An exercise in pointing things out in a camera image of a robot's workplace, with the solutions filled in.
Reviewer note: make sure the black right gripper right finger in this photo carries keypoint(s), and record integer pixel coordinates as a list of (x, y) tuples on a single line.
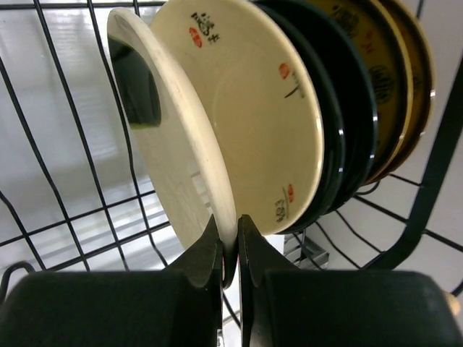
[(283, 305)]

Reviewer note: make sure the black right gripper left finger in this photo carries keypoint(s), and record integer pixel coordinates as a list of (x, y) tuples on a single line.
[(177, 306)]

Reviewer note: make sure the black plate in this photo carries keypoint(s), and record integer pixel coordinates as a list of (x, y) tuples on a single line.
[(353, 87), (333, 125)]

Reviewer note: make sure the cream plate with calligraphy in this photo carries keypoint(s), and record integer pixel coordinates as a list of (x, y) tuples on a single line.
[(260, 100)]

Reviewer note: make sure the cream plate with green patch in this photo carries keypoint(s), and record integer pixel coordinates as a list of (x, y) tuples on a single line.
[(172, 132)]

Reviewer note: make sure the yellow patterned brown-rim plate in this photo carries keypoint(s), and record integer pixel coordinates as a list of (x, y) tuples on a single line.
[(381, 45)]

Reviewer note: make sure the black wire dish rack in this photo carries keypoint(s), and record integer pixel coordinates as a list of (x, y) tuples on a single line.
[(75, 191)]

